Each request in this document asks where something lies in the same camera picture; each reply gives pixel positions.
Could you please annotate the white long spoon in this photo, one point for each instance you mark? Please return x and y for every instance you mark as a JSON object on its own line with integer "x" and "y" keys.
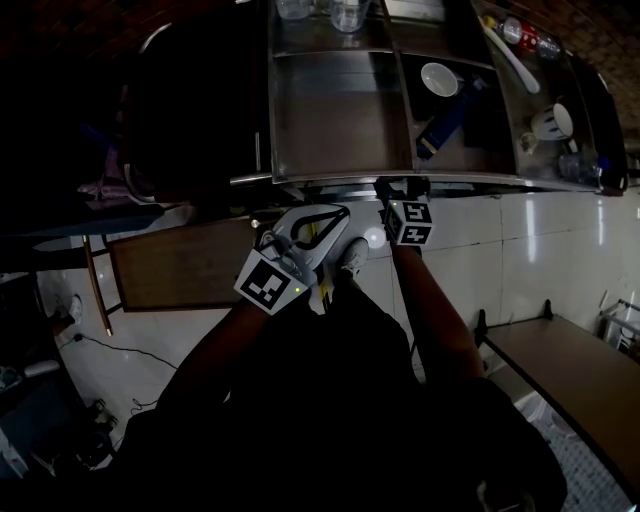
{"x": 515, "y": 65}

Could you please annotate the metal shelf rack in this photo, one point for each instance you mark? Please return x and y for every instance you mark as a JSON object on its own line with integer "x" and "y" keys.
{"x": 340, "y": 110}

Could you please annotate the clear plastic bottle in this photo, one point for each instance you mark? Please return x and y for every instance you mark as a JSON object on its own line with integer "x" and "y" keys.
{"x": 547, "y": 47}

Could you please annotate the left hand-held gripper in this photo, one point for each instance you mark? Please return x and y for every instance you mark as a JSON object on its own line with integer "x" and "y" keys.
{"x": 265, "y": 287}

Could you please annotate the white patterned cup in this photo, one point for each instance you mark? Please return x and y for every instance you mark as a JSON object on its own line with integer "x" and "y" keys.
{"x": 552, "y": 121}

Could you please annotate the blue box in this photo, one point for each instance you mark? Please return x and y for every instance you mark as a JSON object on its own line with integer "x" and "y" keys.
{"x": 447, "y": 122}

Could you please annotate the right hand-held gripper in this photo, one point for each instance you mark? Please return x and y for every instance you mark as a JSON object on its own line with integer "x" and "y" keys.
{"x": 410, "y": 225}

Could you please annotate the white metal rack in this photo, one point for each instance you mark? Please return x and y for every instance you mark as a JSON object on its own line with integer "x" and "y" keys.
{"x": 622, "y": 325}

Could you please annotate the clear glass tumbler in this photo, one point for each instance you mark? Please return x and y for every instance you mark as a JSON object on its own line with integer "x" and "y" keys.
{"x": 577, "y": 165}

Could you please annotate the person's right forearm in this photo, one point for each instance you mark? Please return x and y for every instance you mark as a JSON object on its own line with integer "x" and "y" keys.
{"x": 435, "y": 320}

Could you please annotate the white bowl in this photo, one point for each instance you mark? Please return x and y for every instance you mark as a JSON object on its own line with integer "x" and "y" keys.
{"x": 440, "y": 79}

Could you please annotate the person's black clothing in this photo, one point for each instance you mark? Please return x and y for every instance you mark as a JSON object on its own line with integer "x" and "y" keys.
{"x": 325, "y": 410}

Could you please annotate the brown table with black legs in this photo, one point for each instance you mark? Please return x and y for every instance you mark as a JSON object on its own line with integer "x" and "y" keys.
{"x": 575, "y": 375}

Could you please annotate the person's left forearm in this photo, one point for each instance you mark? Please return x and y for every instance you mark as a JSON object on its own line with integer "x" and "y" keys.
{"x": 215, "y": 355}

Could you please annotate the clear glass cup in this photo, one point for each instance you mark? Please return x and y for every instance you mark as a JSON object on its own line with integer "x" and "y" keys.
{"x": 295, "y": 7}
{"x": 350, "y": 15}

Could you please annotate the patterned white mat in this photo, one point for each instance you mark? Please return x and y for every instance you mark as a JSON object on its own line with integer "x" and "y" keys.
{"x": 580, "y": 465}

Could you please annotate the low wooden table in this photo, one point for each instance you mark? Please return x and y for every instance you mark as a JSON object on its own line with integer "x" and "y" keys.
{"x": 180, "y": 265}

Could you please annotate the grey padded armrest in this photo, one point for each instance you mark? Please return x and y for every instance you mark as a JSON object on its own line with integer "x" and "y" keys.
{"x": 42, "y": 369}

